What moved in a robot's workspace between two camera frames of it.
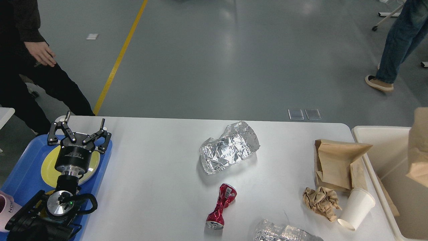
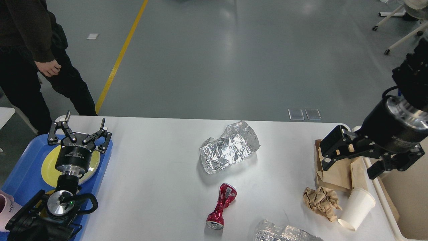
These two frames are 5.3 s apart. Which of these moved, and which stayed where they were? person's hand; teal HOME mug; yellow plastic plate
Moved: person's hand
Stayed: teal HOME mug; yellow plastic plate
